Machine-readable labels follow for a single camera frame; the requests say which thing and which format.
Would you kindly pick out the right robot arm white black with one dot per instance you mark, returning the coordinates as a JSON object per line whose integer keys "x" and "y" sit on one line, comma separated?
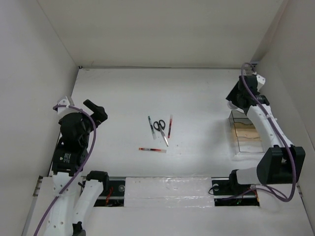
{"x": 283, "y": 161}

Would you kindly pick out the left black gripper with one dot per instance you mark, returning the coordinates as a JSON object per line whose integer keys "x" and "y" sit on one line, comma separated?
{"x": 99, "y": 115}

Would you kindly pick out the orange red pen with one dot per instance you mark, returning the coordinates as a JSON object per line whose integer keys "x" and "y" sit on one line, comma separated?
{"x": 153, "y": 150}

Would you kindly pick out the green pen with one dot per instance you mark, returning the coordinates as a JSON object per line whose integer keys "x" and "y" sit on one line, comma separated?
{"x": 152, "y": 128}

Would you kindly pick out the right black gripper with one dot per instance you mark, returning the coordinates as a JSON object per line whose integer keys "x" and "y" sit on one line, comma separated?
{"x": 232, "y": 96}

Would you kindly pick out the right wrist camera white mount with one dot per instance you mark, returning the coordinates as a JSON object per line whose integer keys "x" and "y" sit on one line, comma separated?
{"x": 260, "y": 82}

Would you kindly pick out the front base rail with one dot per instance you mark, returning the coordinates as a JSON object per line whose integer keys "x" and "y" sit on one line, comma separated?
{"x": 168, "y": 192}

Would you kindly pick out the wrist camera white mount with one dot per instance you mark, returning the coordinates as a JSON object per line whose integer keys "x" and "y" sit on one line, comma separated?
{"x": 63, "y": 106}
{"x": 260, "y": 82}

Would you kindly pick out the grey transparent container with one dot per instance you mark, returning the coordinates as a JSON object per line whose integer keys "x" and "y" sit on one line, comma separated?
{"x": 238, "y": 117}

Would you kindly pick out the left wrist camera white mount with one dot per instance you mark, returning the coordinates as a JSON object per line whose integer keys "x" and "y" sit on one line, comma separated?
{"x": 63, "y": 106}

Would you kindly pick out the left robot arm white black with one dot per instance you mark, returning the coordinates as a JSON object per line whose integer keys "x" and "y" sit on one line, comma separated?
{"x": 69, "y": 210}

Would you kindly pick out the black handled scissors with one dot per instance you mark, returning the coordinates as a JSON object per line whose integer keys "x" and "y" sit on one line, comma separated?
{"x": 160, "y": 127}

